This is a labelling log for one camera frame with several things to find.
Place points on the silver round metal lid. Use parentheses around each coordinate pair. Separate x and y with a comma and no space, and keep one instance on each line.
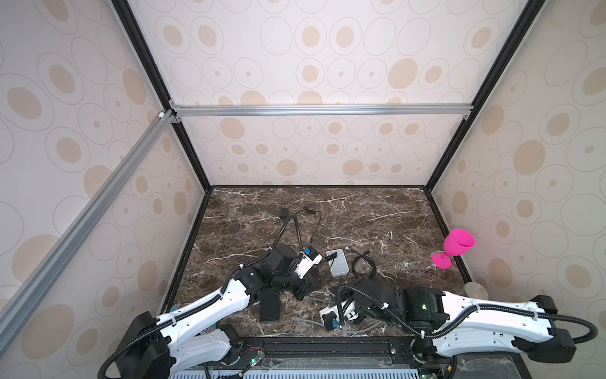
(476,291)

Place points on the horizontal aluminium frame bar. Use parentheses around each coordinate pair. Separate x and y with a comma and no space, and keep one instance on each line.
(182,111)

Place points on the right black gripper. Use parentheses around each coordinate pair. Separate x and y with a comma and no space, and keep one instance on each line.
(357,283)

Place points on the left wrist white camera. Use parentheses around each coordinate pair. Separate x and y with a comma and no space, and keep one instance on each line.
(308,258)

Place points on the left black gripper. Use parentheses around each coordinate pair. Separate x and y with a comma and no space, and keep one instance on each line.
(303,290)

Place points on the pink plastic goblet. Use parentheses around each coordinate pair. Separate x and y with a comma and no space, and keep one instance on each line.
(457,243)

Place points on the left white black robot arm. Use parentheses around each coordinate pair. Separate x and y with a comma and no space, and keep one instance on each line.
(157,347)

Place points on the left diagonal aluminium frame bar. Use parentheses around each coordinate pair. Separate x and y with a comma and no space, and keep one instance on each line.
(35,289)

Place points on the white rectangular device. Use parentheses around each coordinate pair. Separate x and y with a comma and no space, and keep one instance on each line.
(338,265)

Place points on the black front rail base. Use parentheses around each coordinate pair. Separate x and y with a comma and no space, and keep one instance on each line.
(338,357)

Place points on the small black adapter with cable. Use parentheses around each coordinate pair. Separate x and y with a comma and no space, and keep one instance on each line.
(286,215)

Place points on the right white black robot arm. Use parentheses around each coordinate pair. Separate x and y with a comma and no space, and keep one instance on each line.
(443,324)

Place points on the black power adapter with plug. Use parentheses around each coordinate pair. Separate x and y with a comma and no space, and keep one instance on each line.
(300,244)

